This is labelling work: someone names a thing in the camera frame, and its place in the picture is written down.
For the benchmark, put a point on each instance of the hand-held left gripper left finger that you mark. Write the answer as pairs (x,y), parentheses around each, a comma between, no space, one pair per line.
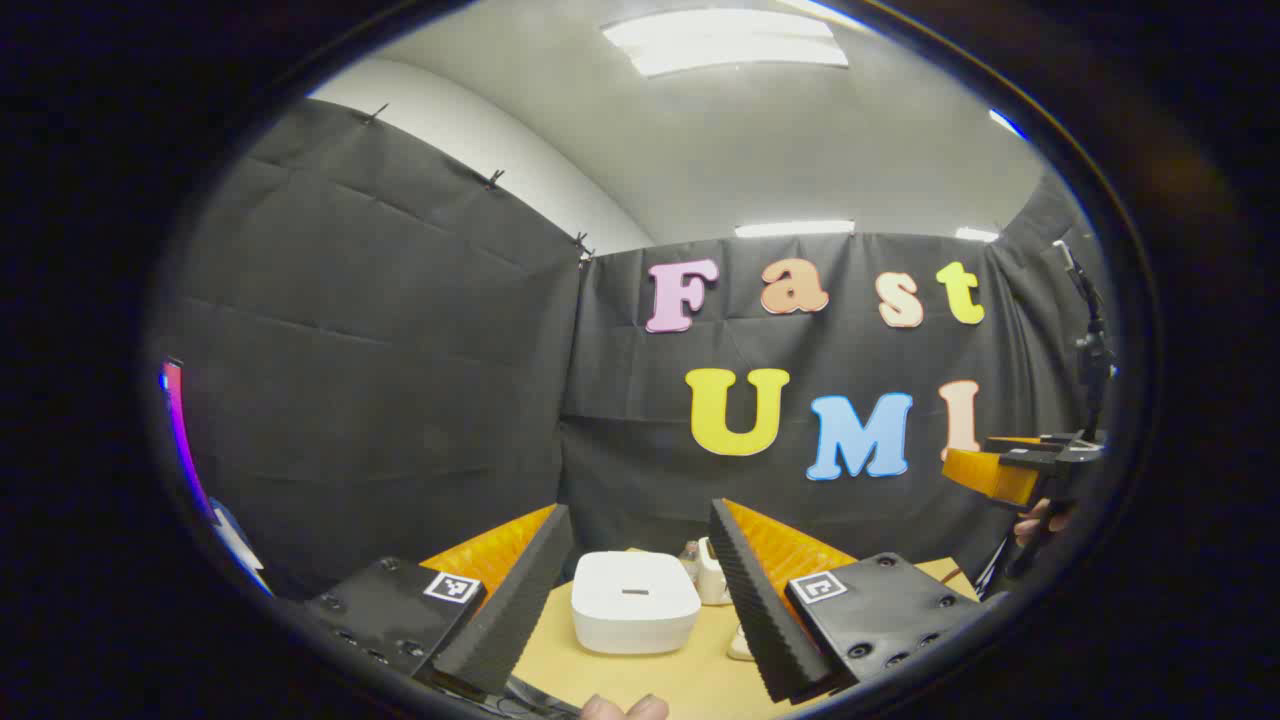
(505,610)

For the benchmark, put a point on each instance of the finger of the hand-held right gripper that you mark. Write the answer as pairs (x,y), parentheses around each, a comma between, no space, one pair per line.
(990,475)

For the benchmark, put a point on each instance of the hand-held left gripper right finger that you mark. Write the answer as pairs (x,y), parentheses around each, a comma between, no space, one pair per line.
(765,620)

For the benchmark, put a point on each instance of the white rice cooker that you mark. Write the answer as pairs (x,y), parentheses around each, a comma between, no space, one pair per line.
(635,600)

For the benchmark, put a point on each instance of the clear plastic container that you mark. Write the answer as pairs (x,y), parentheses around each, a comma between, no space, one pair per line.
(740,645)

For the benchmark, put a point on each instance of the small clear bottle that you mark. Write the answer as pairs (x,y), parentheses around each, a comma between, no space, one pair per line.
(689,560)

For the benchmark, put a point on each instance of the ceiling light panel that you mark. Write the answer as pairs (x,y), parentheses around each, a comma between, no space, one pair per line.
(976,234)
(725,40)
(795,229)

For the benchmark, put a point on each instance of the black backdrop cloth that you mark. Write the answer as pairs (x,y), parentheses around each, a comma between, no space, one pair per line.
(400,350)

